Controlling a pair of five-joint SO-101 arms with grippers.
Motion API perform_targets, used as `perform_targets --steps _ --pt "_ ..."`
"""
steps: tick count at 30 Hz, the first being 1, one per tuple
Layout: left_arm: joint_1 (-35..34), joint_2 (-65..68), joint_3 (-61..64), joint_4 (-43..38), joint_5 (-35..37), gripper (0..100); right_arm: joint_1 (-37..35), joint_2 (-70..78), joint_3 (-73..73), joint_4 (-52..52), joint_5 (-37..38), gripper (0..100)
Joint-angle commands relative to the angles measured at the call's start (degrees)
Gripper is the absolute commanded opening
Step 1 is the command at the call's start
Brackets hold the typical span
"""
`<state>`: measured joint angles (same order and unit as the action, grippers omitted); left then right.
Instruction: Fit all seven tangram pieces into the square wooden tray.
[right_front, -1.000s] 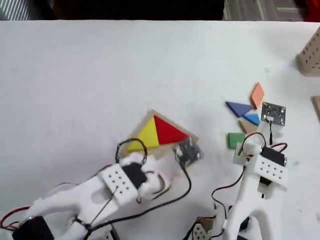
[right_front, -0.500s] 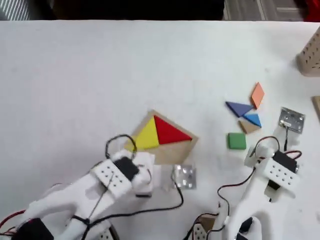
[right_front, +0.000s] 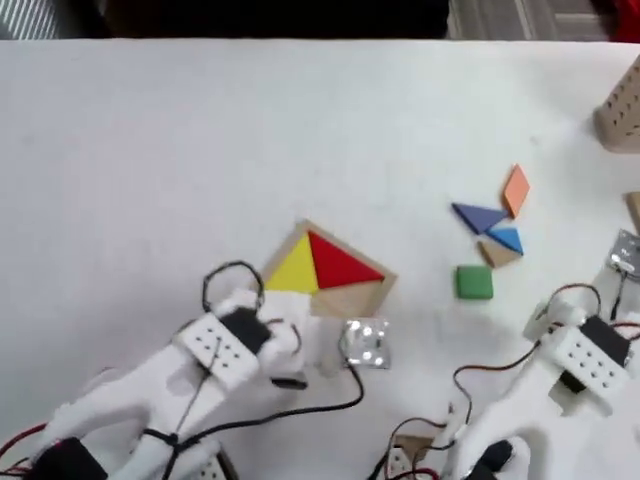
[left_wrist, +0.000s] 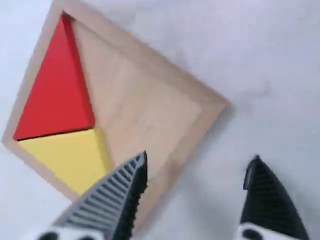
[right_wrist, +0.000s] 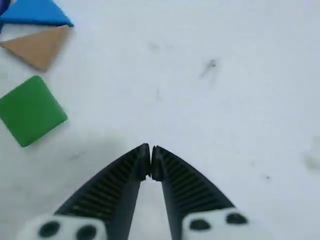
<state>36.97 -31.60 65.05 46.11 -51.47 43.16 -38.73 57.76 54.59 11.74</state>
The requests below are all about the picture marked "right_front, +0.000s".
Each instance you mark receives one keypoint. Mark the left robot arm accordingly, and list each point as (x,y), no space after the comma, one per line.
(150,380)

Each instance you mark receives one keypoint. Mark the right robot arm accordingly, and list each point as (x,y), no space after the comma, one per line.
(560,370)

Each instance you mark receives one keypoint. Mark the red triangle tangram piece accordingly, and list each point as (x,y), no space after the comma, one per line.
(342,265)

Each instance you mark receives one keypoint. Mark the yellow triangle tangram piece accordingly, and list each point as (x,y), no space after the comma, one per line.
(296,270)

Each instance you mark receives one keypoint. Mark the square wooden tray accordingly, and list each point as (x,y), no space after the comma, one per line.
(350,300)

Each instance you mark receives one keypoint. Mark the purple triangle tangram piece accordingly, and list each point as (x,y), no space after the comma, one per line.
(477,216)

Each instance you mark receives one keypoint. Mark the green square tangram piece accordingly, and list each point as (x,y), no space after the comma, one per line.
(474,282)

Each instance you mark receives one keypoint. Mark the natural wood triangle tangram piece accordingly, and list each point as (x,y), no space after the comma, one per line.
(496,255)

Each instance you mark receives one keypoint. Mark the blue triangle tangram piece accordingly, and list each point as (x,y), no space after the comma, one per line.
(509,240)

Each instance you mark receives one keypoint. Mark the orange parallelogram tangram piece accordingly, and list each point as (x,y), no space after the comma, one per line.
(516,191)

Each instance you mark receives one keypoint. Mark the perforated wooden block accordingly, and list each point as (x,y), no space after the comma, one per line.
(620,117)

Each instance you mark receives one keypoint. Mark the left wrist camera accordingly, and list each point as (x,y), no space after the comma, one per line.
(366,342)

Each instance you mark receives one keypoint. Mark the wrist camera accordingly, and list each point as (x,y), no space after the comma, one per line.
(625,255)
(366,342)

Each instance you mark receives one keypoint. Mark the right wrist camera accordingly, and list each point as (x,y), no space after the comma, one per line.
(625,255)

